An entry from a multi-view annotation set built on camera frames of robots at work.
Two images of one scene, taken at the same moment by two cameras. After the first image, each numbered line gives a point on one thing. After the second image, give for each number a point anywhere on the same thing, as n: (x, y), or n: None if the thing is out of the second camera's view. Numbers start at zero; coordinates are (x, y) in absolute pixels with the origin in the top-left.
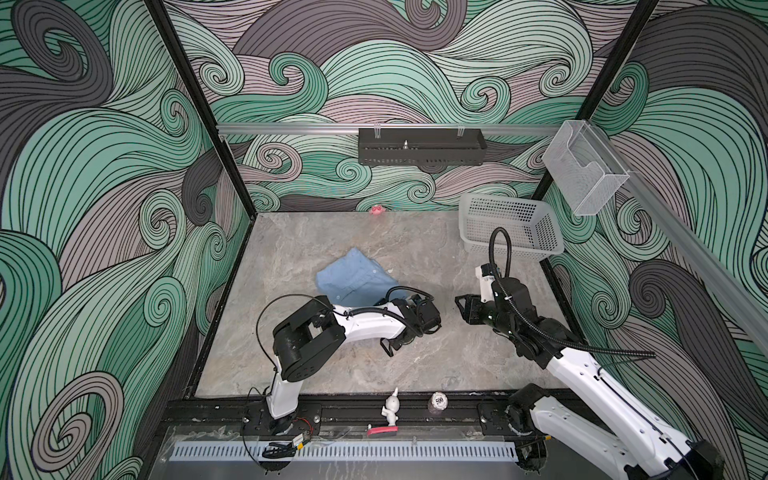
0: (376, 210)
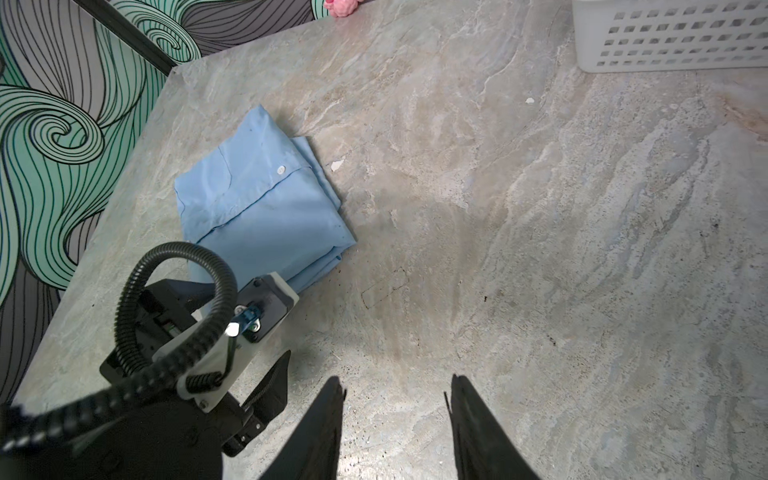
0: (342, 8)
